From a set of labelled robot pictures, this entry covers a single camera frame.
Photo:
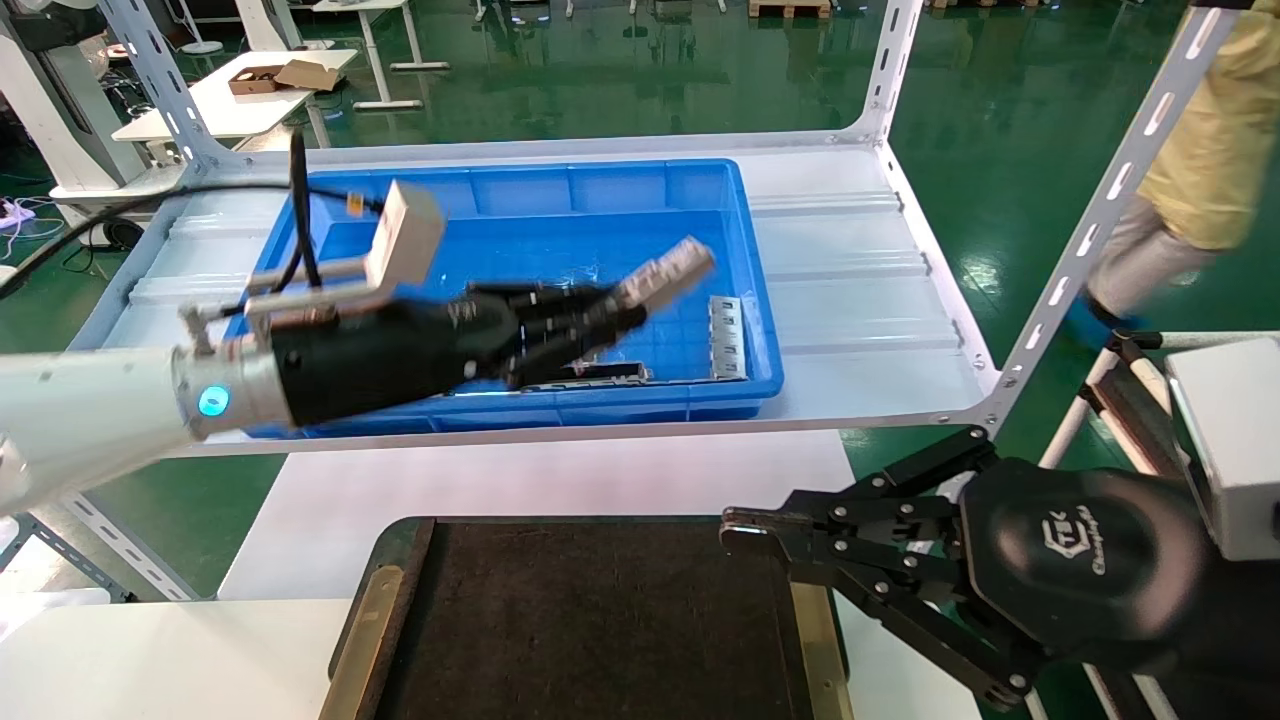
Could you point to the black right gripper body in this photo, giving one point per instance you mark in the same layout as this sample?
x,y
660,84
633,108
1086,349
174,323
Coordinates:
x,y
1080,570

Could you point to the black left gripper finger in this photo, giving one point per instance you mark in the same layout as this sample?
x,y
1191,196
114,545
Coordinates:
x,y
560,303
580,345

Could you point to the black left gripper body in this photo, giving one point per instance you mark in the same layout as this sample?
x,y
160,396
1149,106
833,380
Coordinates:
x,y
400,350

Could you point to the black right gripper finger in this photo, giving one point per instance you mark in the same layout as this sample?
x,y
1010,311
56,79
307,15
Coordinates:
x,y
940,620
860,515

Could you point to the silver slotted metal part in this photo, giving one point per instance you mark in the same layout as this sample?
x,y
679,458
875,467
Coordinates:
x,y
668,270

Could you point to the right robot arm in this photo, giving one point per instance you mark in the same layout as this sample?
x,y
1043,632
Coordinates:
x,y
1240,640

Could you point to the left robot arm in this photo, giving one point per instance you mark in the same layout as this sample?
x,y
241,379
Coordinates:
x,y
90,420

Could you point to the dark long metal part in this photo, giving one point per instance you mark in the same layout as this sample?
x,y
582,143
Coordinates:
x,y
610,373

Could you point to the silver tabbed metal part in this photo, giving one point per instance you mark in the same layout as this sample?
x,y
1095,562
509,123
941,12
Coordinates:
x,y
727,340

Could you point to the black container tray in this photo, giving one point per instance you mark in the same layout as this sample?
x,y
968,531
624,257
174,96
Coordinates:
x,y
600,620

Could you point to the blue plastic bin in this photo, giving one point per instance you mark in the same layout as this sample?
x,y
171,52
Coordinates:
x,y
600,200

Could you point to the white tube stand black clamps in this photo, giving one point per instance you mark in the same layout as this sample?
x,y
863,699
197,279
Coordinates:
x,y
1125,400

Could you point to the white metal shelf rack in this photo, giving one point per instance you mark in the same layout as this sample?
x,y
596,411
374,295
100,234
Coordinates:
x,y
850,300

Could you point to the open cardboard box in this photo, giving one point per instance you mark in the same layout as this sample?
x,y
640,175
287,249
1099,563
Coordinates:
x,y
285,77

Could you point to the white table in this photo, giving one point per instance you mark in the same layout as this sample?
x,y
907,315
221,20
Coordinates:
x,y
230,105

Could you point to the white desk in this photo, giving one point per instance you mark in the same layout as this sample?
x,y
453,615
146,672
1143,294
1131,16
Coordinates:
x,y
375,50

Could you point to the wooden pallet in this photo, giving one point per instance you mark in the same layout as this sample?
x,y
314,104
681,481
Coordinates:
x,y
790,8

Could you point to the white machine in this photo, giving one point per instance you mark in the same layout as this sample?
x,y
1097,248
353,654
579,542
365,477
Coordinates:
x,y
60,130

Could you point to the white power strip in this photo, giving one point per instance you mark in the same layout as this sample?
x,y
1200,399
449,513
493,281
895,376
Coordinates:
x,y
15,213

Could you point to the person in yellow jacket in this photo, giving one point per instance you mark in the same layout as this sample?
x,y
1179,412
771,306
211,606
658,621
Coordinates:
x,y
1210,150

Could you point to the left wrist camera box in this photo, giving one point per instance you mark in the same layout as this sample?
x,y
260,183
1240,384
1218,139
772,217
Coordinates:
x,y
405,235

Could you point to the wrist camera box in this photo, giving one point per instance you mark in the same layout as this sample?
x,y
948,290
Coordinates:
x,y
405,235
1230,440

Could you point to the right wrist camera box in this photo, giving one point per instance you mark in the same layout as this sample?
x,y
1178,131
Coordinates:
x,y
1230,440

